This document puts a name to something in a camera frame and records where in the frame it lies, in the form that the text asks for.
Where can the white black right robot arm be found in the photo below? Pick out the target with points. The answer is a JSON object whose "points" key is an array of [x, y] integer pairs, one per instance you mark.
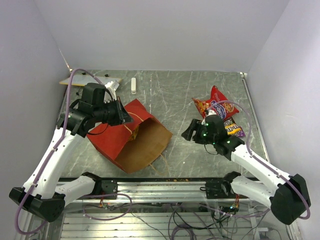
{"points": [[285, 195]]}

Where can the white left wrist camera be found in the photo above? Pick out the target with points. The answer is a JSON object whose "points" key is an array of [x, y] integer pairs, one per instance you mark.
{"points": [[112, 86]]}

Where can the red brown paper bag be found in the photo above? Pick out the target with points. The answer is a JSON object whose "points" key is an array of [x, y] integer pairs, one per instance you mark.
{"points": [[131, 156]]}

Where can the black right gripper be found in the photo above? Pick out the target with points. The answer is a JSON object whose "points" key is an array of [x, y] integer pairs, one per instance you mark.
{"points": [[196, 125]]}

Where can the purple snack packet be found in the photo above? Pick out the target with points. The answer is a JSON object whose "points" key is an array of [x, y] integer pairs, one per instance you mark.
{"points": [[229, 121]]}

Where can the white marker pen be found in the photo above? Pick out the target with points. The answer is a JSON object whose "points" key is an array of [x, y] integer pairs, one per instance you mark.
{"points": [[133, 85]]}

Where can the white board yellow edge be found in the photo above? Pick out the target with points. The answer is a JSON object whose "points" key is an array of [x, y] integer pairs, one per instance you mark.
{"points": [[82, 80]]}

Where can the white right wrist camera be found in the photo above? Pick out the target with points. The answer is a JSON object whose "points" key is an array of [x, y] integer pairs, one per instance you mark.
{"points": [[210, 112]]}

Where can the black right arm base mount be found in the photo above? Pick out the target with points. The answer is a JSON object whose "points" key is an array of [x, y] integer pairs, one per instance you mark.
{"points": [[218, 188]]}

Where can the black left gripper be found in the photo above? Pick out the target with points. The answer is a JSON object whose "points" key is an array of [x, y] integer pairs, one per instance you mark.
{"points": [[122, 116]]}

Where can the aluminium frame rail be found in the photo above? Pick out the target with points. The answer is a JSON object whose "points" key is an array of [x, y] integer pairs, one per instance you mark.
{"points": [[161, 190]]}

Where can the red snack packet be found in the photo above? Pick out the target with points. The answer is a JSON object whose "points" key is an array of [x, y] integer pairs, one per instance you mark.
{"points": [[221, 105]]}

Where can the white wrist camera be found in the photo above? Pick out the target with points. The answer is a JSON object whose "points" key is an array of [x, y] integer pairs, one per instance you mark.
{"points": [[112, 86], [210, 112]]}

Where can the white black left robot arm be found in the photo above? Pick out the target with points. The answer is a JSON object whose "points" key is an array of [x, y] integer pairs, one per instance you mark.
{"points": [[40, 195]]}

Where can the orange red chips packet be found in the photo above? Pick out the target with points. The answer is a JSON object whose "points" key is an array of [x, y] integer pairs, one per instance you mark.
{"points": [[201, 106]]}

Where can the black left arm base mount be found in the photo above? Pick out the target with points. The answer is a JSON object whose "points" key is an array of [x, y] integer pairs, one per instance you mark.
{"points": [[106, 189]]}

